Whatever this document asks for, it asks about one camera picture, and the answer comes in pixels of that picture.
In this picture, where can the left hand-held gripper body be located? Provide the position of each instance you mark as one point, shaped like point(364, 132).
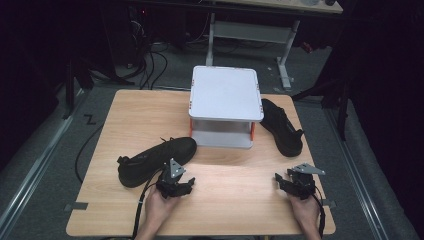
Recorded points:
point(173, 180)

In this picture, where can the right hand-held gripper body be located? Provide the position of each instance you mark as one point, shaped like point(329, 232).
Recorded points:
point(302, 181)

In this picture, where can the black knit shoe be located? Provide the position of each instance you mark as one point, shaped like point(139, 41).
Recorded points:
point(282, 133)
point(148, 164)

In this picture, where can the white shoe rack orange posts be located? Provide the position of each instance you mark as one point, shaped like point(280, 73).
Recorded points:
point(226, 93)

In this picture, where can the person's right hand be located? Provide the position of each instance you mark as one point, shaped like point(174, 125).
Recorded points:
point(305, 211)

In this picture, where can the person's left hand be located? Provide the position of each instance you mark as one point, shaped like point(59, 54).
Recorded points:
point(159, 208)

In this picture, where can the grey tape strip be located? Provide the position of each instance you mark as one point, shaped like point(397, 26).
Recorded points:
point(329, 203)
point(76, 206)

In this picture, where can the dark metal stand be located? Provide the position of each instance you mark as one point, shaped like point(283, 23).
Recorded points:
point(75, 83)
point(336, 100)

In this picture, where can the white-legged desk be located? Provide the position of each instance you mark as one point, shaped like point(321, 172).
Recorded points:
point(250, 31)

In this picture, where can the metal floor rail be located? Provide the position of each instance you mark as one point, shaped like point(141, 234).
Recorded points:
point(36, 166)
point(358, 180)

